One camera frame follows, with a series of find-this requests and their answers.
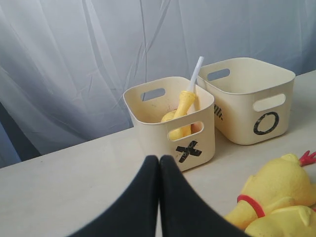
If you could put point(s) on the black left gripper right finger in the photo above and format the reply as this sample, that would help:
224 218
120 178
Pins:
183 213

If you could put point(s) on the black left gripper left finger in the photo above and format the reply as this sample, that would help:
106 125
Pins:
134 213

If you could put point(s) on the yellow rubber chicken beak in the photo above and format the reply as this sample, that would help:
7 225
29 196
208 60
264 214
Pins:
293 221

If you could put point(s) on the headless yellow rubber chicken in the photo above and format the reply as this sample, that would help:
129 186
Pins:
193 128

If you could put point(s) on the cream bin marked X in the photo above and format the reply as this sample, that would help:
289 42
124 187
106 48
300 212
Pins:
149 102

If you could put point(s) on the yellow rubber chicken lying behind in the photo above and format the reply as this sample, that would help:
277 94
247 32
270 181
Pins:
281 182

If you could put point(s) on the cream bin marked O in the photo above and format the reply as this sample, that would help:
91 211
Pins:
252 98

